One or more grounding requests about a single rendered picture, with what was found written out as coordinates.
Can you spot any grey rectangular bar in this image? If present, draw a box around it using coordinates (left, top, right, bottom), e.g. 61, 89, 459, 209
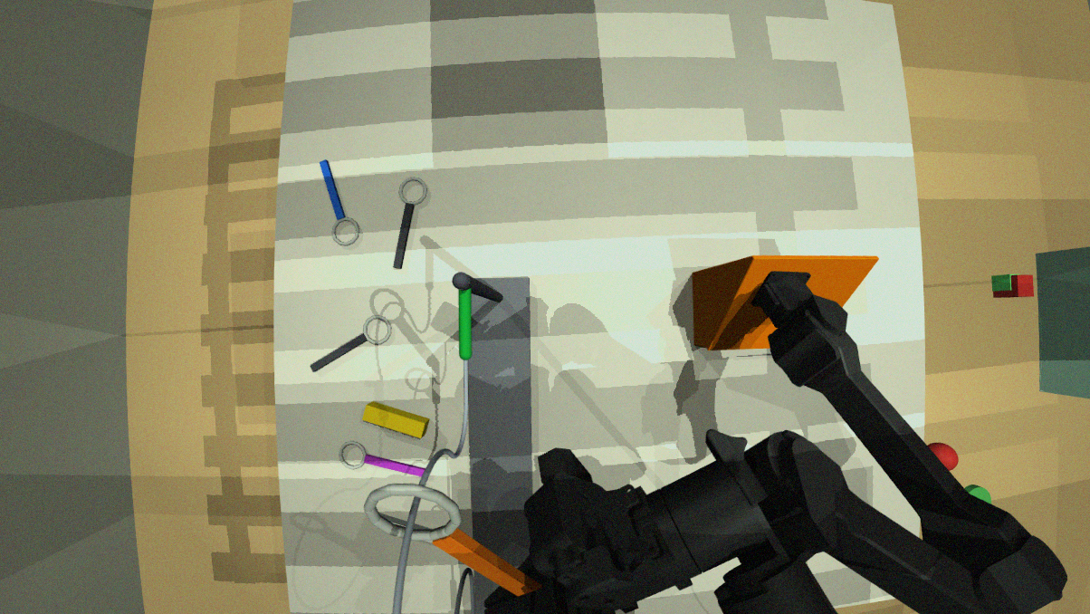
380, 513, 433, 543

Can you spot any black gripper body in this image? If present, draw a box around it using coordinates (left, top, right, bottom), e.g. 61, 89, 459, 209
538, 447, 702, 614

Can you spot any grey loop with purple handle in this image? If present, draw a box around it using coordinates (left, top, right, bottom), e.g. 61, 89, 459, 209
339, 441, 425, 477

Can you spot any grey loop with orange handle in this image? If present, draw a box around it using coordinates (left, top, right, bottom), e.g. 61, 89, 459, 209
364, 484, 541, 597

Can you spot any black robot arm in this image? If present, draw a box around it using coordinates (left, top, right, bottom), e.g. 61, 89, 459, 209
524, 270, 1067, 614

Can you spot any grey ring with blue handle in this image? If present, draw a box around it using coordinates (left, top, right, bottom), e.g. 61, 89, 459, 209
320, 159, 359, 246

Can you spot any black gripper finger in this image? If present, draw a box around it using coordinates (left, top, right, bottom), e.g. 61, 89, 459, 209
484, 555, 549, 609
484, 577, 567, 614

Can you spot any black handle with grey ring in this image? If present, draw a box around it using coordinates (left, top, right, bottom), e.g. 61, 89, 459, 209
310, 316, 391, 372
393, 177, 427, 269

